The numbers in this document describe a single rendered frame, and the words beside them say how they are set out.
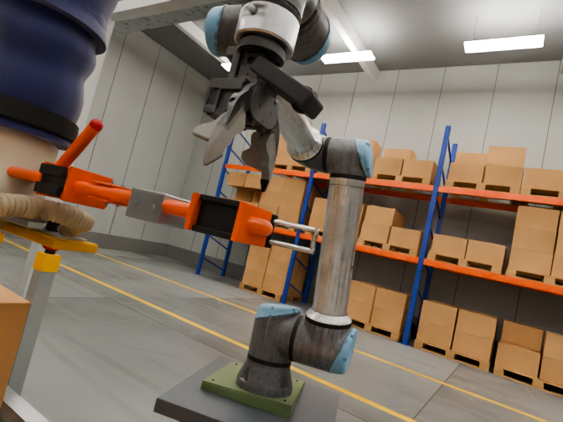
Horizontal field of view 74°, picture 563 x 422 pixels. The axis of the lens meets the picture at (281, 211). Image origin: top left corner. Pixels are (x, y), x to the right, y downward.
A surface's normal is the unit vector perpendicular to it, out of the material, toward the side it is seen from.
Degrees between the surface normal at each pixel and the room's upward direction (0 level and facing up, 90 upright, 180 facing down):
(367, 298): 90
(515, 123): 90
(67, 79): 75
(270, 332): 87
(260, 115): 90
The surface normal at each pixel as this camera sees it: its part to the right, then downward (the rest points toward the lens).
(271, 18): 0.15, -0.05
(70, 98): 0.97, 0.16
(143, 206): -0.44, -0.18
